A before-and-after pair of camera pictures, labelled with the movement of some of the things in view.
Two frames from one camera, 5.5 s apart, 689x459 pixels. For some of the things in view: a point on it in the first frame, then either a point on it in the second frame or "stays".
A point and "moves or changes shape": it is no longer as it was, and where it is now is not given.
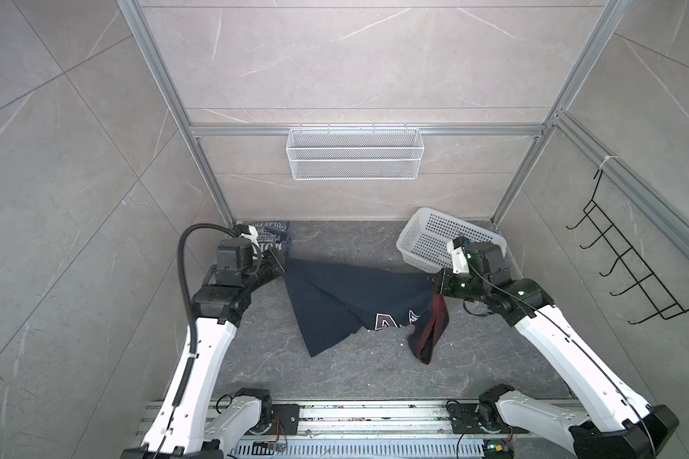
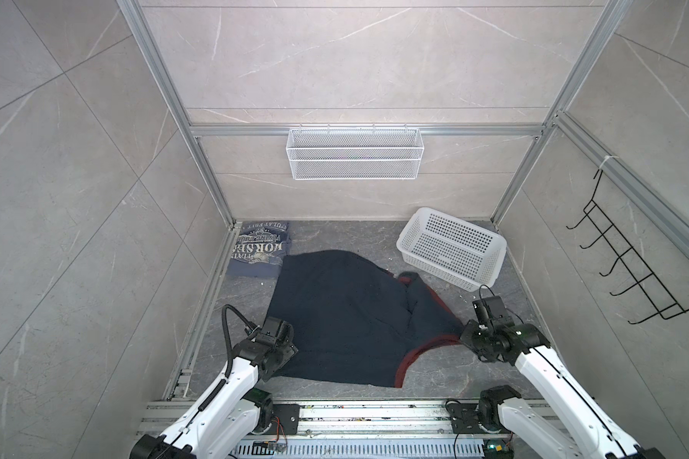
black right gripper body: (461, 284) to (477, 338)
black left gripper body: (261, 270) to (284, 354)
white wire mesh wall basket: (354, 154) stays
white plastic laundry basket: (423, 242) stays
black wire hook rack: (629, 259) stays
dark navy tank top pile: (335, 302) moves or changes shape
